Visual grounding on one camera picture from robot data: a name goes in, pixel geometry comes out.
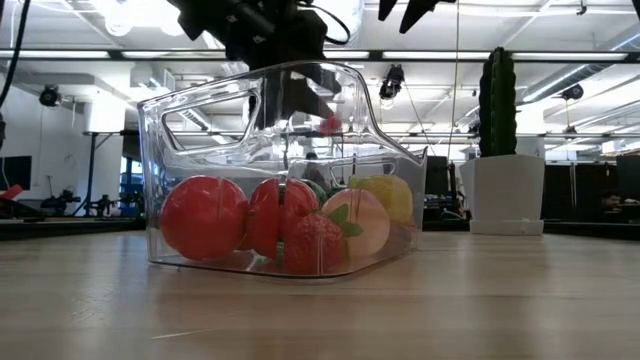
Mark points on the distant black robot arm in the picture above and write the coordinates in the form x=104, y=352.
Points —
x=60, y=202

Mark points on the overhead light bar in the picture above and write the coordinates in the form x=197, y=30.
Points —
x=115, y=55

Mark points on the person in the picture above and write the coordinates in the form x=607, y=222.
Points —
x=612, y=201
x=312, y=167

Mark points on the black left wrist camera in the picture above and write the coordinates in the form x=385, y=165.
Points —
x=312, y=35

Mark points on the silver ceiling duct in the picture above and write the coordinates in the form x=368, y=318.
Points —
x=352, y=22

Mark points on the tall green cactus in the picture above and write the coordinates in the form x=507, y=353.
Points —
x=497, y=100

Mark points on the black computer monitor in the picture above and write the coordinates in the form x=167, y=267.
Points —
x=438, y=175
x=629, y=175
x=15, y=172

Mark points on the yellow plastic lemon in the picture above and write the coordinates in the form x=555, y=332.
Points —
x=387, y=197

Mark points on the black ceiling camera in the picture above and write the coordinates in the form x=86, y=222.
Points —
x=391, y=82
x=49, y=96
x=573, y=92

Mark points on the black office partition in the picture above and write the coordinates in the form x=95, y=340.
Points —
x=570, y=192

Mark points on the green plastic lime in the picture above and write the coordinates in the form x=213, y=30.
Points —
x=316, y=192

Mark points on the clear plastic storage container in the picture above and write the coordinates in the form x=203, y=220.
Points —
x=225, y=140

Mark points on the red strawberry with large leaves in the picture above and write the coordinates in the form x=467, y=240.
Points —
x=312, y=247

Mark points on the distant black frame bar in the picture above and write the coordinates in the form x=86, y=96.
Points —
x=450, y=135

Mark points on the red plastic apple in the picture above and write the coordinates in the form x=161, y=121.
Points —
x=202, y=217

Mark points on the white plant pot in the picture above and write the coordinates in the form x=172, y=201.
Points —
x=502, y=185

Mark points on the pale orange plastic peach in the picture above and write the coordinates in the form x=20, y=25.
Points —
x=370, y=225

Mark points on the black vertical frame post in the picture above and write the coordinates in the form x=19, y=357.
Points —
x=92, y=160

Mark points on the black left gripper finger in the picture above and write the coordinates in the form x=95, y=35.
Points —
x=312, y=97
x=277, y=100

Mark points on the red object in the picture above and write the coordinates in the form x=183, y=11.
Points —
x=12, y=192

